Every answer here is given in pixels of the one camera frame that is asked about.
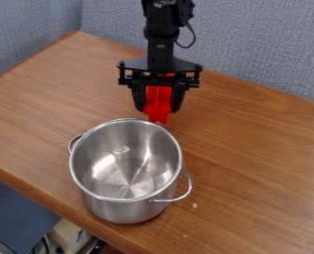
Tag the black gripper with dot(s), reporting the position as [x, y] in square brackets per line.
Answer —
[158, 69]

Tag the red plastic block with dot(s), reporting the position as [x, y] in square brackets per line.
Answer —
[157, 106]

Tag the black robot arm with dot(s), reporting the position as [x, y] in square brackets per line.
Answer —
[166, 16]

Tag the stainless steel pot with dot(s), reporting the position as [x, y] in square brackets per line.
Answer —
[125, 163]

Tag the beige box under table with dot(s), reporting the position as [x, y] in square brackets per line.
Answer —
[69, 236]

